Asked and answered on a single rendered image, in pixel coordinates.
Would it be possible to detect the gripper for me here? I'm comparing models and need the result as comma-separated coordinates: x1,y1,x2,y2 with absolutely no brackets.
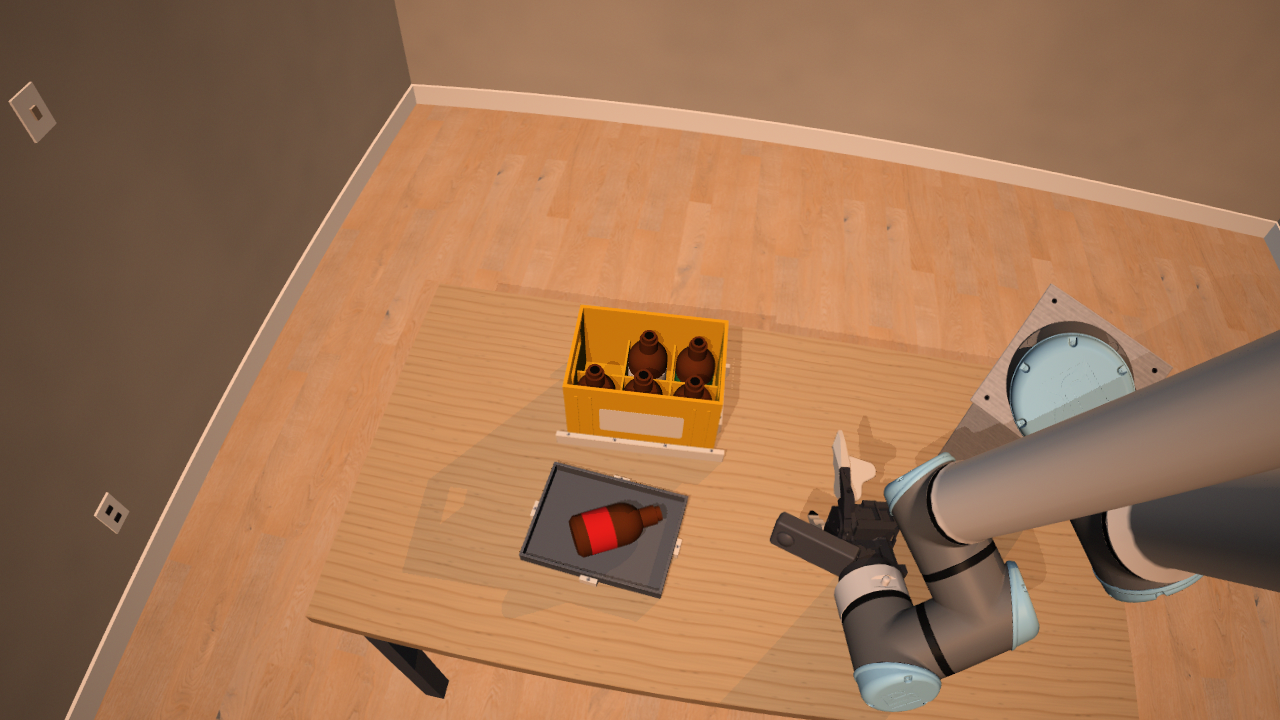
808,430,908,582

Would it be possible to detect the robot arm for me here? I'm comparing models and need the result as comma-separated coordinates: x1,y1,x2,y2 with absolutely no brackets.
835,322,1280,712

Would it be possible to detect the yellow bottle crate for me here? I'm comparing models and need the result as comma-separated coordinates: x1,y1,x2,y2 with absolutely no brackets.
563,305,726,448

